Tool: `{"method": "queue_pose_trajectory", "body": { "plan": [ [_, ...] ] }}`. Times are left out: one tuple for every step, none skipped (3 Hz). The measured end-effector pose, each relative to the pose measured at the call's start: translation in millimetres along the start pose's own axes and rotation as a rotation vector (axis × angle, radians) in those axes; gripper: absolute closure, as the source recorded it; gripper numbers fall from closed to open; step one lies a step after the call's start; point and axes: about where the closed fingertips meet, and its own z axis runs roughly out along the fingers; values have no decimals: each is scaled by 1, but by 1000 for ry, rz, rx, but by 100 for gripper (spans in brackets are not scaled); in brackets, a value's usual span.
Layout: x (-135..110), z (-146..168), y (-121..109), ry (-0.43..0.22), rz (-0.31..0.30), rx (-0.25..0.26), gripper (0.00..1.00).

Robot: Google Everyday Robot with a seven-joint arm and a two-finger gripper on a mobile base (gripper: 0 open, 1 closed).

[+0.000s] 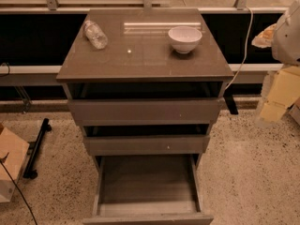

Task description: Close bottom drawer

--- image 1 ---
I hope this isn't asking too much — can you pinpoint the white ceramic bowl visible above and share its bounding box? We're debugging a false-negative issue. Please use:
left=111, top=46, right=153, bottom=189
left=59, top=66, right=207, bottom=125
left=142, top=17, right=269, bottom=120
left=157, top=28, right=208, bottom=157
left=168, top=26, right=203, bottom=53

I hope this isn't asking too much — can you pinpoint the cardboard box left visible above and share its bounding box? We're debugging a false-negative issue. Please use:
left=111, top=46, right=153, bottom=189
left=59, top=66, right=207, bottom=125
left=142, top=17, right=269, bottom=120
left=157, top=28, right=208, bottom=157
left=0, top=125, right=29, bottom=203

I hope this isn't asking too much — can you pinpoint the grey middle drawer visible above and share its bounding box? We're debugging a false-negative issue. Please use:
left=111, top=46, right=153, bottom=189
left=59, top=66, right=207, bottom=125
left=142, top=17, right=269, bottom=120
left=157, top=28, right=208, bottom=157
left=83, top=135, right=210, bottom=156

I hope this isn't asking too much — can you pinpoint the white cable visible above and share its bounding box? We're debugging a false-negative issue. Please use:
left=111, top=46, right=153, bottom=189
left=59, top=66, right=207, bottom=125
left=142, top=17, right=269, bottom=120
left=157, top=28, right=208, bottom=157
left=224, top=7, right=254, bottom=91

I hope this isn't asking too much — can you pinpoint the black cable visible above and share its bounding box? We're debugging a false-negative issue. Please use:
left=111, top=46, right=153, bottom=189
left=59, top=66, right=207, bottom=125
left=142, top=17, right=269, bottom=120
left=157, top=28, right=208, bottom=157
left=0, top=159, right=39, bottom=225

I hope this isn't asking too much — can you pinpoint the cardboard box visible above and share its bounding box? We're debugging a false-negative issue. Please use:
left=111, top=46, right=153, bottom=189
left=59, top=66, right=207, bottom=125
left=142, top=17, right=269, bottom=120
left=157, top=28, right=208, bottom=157
left=289, top=98, right=300, bottom=125
left=0, top=125, right=29, bottom=203

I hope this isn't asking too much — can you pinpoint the cardboard box right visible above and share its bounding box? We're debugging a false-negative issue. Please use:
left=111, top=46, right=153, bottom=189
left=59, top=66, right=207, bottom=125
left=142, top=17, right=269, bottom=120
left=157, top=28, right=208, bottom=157
left=289, top=98, right=300, bottom=125

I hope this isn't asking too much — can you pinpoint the grey bottom drawer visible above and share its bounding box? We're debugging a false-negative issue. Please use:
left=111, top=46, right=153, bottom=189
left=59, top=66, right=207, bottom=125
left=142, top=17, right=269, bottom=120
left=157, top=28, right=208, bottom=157
left=82, top=155, right=213, bottom=225

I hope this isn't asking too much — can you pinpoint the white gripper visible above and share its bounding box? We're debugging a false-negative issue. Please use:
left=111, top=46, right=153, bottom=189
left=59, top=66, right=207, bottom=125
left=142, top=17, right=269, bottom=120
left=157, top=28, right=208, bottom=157
left=255, top=65, right=300, bottom=127

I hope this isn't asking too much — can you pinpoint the grey drawer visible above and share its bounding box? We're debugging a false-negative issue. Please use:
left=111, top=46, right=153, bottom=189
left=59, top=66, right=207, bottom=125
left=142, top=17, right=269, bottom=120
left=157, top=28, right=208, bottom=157
left=67, top=99, right=220, bottom=126
left=83, top=135, right=210, bottom=156
left=82, top=155, right=213, bottom=225

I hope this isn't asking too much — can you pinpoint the clear plastic bottle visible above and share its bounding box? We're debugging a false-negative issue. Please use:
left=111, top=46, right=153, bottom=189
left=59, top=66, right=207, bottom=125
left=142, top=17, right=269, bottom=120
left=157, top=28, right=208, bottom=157
left=83, top=20, right=108, bottom=50

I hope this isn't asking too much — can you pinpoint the grey top drawer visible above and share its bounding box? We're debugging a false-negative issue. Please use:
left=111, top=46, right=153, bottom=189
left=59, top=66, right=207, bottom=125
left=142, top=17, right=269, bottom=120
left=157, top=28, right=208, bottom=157
left=67, top=99, right=220, bottom=126

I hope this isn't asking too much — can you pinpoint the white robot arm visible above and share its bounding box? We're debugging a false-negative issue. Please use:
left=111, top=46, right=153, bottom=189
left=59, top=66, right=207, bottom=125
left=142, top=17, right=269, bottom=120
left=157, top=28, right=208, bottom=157
left=252, top=0, right=300, bottom=128

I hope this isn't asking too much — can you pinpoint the grey drawer cabinet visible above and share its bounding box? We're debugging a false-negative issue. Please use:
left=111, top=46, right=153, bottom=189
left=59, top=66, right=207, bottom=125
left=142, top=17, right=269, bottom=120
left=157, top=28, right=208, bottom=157
left=55, top=7, right=235, bottom=171

